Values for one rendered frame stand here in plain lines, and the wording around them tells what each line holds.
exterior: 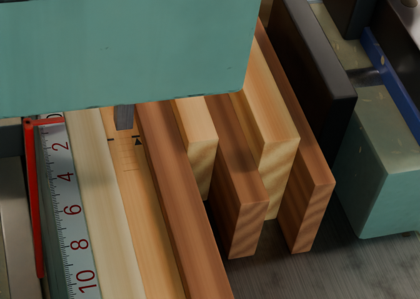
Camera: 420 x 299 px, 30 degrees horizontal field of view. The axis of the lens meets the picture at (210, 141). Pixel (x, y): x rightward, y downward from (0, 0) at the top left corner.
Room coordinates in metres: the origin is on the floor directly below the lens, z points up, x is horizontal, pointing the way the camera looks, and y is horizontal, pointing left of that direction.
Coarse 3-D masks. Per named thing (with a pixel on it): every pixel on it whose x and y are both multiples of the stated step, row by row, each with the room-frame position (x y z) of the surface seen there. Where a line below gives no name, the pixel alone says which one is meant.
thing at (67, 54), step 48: (0, 0) 0.23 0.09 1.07; (48, 0) 0.23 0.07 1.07; (96, 0) 0.24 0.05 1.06; (144, 0) 0.25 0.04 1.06; (192, 0) 0.26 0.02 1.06; (240, 0) 0.26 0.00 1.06; (0, 48) 0.22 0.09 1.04; (48, 48) 0.23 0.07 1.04; (96, 48) 0.24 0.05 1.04; (144, 48) 0.25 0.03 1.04; (192, 48) 0.26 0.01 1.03; (240, 48) 0.26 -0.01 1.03; (0, 96) 0.22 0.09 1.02; (48, 96) 0.23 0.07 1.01; (96, 96) 0.24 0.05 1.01; (144, 96) 0.25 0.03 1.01; (192, 96) 0.26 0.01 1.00
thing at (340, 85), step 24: (288, 0) 0.35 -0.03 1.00; (288, 24) 0.34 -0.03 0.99; (312, 24) 0.33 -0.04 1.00; (288, 48) 0.33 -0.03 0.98; (312, 48) 0.32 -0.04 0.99; (288, 72) 0.33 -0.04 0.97; (312, 72) 0.30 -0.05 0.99; (336, 72) 0.30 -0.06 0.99; (360, 72) 0.34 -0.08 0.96; (312, 96) 0.30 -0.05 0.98; (336, 96) 0.28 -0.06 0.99; (312, 120) 0.29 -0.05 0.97; (336, 120) 0.28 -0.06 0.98; (336, 144) 0.28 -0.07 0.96
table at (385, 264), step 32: (320, 224) 0.28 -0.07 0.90; (224, 256) 0.24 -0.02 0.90; (256, 256) 0.25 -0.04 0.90; (288, 256) 0.25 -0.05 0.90; (320, 256) 0.25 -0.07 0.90; (352, 256) 0.26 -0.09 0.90; (384, 256) 0.26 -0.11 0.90; (416, 256) 0.26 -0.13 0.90; (256, 288) 0.23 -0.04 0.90; (288, 288) 0.23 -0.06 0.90; (320, 288) 0.23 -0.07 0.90; (352, 288) 0.24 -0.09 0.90; (384, 288) 0.24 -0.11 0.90; (416, 288) 0.24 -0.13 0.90
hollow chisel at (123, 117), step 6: (114, 108) 0.28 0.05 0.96; (120, 108) 0.27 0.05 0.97; (126, 108) 0.28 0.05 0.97; (132, 108) 0.28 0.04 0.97; (114, 114) 0.28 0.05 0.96; (120, 114) 0.28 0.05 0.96; (126, 114) 0.28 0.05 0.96; (132, 114) 0.28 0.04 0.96; (114, 120) 0.28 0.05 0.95; (120, 120) 0.28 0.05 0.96; (126, 120) 0.28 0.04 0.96; (132, 120) 0.28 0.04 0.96; (120, 126) 0.28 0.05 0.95; (126, 126) 0.28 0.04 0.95; (132, 126) 0.28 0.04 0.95
